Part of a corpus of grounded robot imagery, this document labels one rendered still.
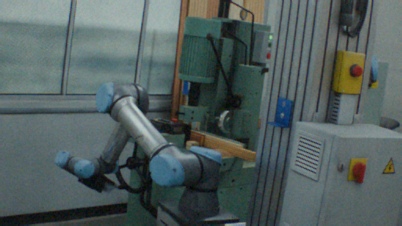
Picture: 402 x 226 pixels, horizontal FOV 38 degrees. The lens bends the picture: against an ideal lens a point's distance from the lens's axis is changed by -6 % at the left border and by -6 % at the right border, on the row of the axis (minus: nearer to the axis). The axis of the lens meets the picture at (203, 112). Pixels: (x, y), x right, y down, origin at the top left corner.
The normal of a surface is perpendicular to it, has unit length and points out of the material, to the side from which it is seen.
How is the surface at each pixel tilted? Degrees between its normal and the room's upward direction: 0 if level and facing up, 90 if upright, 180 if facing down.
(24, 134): 90
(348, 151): 90
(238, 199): 90
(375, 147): 90
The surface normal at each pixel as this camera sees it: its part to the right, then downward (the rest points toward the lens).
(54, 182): 0.68, 0.20
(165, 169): -0.63, 0.09
